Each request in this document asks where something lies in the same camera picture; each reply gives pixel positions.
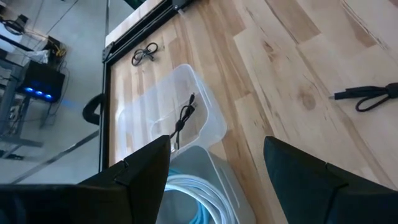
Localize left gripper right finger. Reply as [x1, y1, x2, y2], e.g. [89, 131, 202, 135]
[263, 136, 398, 224]

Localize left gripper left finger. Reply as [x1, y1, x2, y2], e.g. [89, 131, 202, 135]
[0, 134, 172, 224]

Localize thick white cable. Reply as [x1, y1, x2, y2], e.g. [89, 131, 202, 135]
[163, 174, 237, 224]

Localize light blue cable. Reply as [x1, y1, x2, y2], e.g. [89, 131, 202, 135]
[167, 169, 218, 224]

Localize short black USB cable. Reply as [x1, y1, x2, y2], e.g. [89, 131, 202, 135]
[169, 92, 197, 151]
[328, 82, 398, 113]
[131, 42, 159, 67]

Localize black computer case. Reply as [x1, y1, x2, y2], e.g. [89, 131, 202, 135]
[17, 60, 66, 103]

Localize white plastic bag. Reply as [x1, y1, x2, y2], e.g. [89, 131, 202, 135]
[24, 49, 50, 65]

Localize black frame handle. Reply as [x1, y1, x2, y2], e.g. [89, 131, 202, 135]
[82, 93, 105, 126]

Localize clear bin with white cable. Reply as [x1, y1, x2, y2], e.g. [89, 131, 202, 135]
[155, 144, 257, 224]

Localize grey metal workstation frame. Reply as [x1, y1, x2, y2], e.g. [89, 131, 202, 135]
[0, 46, 44, 161]

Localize yellow cable bunch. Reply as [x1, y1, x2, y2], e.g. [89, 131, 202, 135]
[51, 42, 68, 58]

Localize black aluminium table frame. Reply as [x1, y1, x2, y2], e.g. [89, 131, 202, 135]
[98, 0, 200, 174]

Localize black cable loop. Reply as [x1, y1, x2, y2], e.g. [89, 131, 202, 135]
[1, 17, 27, 35]

